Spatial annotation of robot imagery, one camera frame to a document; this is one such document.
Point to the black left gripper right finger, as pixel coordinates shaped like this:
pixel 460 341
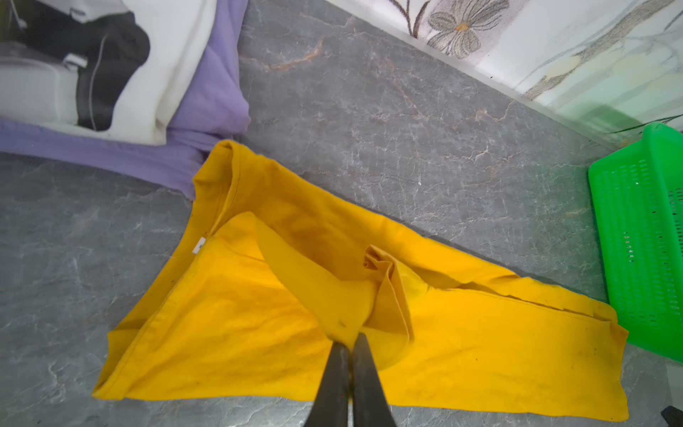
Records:
pixel 369 404

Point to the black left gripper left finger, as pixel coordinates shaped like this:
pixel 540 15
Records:
pixel 331 405

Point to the yellow t-shirt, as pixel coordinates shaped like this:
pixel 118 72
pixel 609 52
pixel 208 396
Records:
pixel 272 270

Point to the green plastic basket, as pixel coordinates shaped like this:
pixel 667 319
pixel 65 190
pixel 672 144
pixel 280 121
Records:
pixel 637 200

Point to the purple folded t-shirt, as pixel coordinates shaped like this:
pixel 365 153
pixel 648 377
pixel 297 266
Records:
pixel 212 109

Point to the white printed folded t-shirt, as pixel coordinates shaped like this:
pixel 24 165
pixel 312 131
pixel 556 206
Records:
pixel 113 70

